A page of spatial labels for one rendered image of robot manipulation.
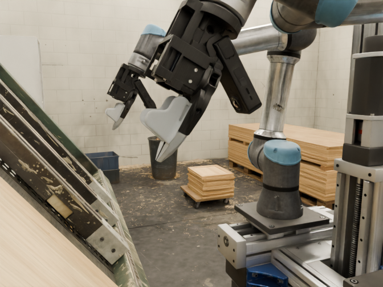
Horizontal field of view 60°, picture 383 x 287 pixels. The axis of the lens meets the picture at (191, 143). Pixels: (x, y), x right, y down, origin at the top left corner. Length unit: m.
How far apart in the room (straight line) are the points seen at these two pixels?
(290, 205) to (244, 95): 0.68
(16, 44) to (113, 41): 1.95
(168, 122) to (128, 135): 5.71
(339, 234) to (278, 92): 0.49
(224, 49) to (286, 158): 0.65
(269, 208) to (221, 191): 3.02
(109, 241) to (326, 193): 3.32
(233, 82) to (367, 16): 0.28
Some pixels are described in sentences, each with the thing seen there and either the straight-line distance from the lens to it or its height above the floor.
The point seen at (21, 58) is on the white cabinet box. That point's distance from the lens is 4.62.
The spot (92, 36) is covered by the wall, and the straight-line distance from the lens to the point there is 6.06.
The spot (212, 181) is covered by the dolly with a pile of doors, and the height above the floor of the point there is 0.33.
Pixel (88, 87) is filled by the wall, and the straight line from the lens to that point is 6.00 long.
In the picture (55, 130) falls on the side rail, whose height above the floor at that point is 1.19.
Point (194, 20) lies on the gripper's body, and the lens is 0.45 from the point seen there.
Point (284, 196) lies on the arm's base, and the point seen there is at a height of 1.11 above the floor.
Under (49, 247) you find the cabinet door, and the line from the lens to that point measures 0.81.
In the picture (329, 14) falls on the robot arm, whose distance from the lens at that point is 0.51.
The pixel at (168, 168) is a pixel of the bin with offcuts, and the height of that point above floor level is 0.18.
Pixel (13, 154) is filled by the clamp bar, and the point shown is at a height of 1.27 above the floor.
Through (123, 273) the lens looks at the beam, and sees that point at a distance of 1.08.
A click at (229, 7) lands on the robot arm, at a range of 0.46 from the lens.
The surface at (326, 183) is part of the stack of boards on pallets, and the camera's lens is 4.12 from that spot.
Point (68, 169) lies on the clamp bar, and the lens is 1.30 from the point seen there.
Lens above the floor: 1.45
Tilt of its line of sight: 10 degrees down
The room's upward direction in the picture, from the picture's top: straight up
